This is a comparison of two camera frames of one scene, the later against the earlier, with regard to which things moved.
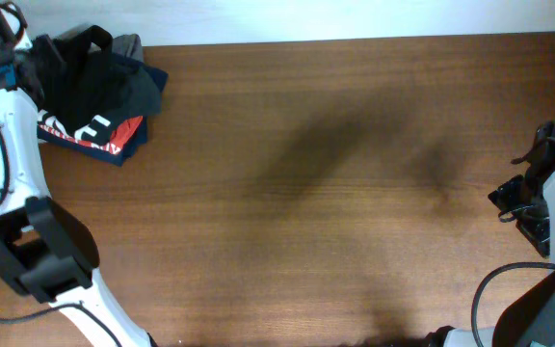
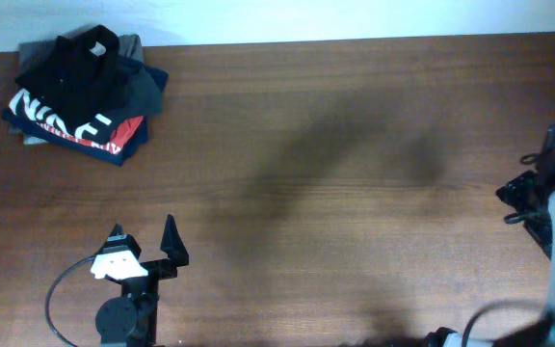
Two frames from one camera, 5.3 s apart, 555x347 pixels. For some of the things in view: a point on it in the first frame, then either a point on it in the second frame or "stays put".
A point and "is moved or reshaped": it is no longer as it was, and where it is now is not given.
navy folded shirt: x=134 y=146 stays put
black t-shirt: x=77 y=79 is moved or reshaped
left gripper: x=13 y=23 → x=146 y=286
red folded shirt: x=123 y=130 stays put
